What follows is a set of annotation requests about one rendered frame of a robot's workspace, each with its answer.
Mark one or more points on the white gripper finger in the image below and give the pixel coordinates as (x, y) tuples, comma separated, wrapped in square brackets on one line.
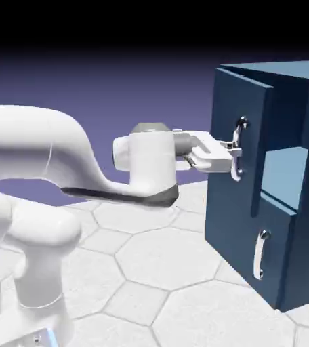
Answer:
[(226, 143), (234, 152)]

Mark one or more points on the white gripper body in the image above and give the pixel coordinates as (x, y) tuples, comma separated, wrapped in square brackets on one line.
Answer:
[(211, 156)]

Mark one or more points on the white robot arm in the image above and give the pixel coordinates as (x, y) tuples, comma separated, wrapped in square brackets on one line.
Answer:
[(35, 141)]

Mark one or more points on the blue cabinet door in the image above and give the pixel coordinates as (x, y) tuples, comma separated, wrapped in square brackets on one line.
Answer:
[(225, 108), (233, 238)]

